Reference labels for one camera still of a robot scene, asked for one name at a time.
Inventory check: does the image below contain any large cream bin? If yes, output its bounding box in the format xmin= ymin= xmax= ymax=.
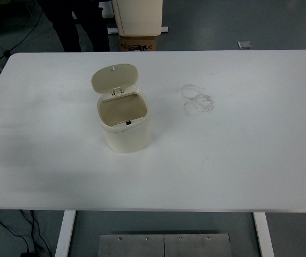
xmin=111 ymin=0 xmax=163 ymax=36

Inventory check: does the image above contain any brown cardboard box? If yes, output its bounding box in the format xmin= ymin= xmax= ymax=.
xmin=118 ymin=35 xmax=158 ymax=52

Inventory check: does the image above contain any black cable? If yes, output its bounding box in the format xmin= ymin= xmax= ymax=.
xmin=9 ymin=4 xmax=47 ymax=52
xmin=0 ymin=209 xmax=31 ymax=254
xmin=20 ymin=209 xmax=52 ymax=257

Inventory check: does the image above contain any small cream lidded trash bin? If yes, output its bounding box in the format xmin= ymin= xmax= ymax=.
xmin=91 ymin=63 xmax=152 ymax=155

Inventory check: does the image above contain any white table leg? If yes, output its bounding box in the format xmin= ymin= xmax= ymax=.
xmin=253 ymin=212 xmax=275 ymax=257
xmin=55 ymin=210 xmax=76 ymax=257

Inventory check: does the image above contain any grey metal plate with screws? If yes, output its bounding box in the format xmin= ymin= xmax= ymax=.
xmin=98 ymin=233 xmax=233 ymax=257

